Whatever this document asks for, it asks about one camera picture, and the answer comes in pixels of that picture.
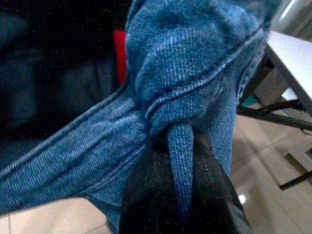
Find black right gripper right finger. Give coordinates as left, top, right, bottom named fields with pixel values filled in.
left=185, top=133, right=251, bottom=234

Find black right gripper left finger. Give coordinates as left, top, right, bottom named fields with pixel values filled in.
left=118, top=140, right=182, bottom=234

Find blue denim shorts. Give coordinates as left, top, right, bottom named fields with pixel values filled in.
left=0, top=0, right=276, bottom=234

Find red shirt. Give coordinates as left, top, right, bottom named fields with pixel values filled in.
left=113, top=30, right=128, bottom=86

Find teal floor mat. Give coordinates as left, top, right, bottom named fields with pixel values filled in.
left=244, top=94, right=257, bottom=107

